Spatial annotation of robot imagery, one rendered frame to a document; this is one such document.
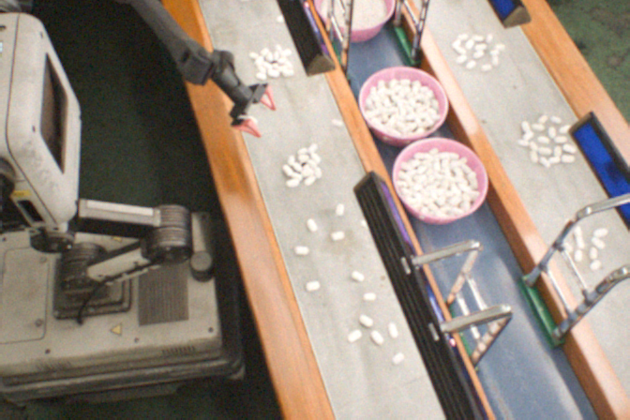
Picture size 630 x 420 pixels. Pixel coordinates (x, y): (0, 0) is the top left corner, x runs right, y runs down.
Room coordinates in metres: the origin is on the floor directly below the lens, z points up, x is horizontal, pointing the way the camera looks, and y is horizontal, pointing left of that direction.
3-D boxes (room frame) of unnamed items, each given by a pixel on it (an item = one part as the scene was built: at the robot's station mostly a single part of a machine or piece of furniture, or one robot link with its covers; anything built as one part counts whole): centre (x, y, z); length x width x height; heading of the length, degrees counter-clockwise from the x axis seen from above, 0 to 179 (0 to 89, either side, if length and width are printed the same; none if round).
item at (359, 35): (1.71, -0.11, 0.72); 0.27 x 0.27 x 0.10
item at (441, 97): (1.30, -0.25, 0.72); 0.27 x 0.27 x 0.10
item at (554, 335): (0.70, -0.68, 0.90); 0.20 x 0.19 x 0.45; 20
